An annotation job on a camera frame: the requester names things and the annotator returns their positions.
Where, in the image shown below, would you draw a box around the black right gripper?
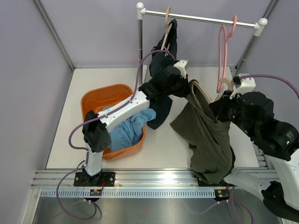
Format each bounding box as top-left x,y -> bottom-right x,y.
210,91 -> 257,139

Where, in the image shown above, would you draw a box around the beige hanger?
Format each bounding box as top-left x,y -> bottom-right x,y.
187,80 -> 231,127
161,7 -> 172,50

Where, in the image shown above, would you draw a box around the pink plastic hanger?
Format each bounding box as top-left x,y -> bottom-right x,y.
216,15 -> 237,93

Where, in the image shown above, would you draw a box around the navy blue shorts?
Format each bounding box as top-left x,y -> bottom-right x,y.
147,19 -> 178,130

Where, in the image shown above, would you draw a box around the olive green shorts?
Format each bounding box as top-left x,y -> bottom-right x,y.
170,94 -> 235,184

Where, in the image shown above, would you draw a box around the light blue shorts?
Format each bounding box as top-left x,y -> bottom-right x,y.
108,108 -> 156,152

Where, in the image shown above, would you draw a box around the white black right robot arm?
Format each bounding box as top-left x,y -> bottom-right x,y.
209,91 -> 299,222

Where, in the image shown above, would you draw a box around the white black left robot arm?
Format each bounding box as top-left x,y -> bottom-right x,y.
77,60 -> 189,186

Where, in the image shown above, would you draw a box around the metal clothes rack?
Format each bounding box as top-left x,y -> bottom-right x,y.
136,2 -> 268,91

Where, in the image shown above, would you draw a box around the orange plastic laundry basket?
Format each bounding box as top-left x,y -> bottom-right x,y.
81,84 -> 146,162

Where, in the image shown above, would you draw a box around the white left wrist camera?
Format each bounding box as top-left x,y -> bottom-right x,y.
173,60 -> 188,79

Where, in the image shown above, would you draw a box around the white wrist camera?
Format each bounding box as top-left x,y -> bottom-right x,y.
230,76 -> 256,99
173,60 -> 188,79

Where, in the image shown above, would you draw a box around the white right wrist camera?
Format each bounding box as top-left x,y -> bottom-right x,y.
230,76 -> 256,99

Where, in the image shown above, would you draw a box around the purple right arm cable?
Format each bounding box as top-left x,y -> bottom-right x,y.
233,74 -> 299,98

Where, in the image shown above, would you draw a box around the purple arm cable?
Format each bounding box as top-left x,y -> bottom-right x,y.
233,74 -> 299,98
56,49 -> 177,168

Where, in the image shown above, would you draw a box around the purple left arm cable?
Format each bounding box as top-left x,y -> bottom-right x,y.
56,49 -> 177,168

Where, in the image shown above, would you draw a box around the purple floor cable right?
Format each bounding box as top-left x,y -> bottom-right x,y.
186,184 -> 254,224

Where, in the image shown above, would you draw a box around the purple floor cable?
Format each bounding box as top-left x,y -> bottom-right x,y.
186,184 -> 254,224
56,170 -> 101,221

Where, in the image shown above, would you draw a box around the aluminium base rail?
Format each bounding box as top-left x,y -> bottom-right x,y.
30,169 -> 285,190

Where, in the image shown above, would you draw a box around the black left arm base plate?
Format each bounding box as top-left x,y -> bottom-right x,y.
73,171 -> 115,187

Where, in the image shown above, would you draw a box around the purple floor cable left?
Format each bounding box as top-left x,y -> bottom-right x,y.
56,170 -> 101,221

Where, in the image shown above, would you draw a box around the white slotted cable duct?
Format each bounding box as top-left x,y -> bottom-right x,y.
41,189 -> 217,198

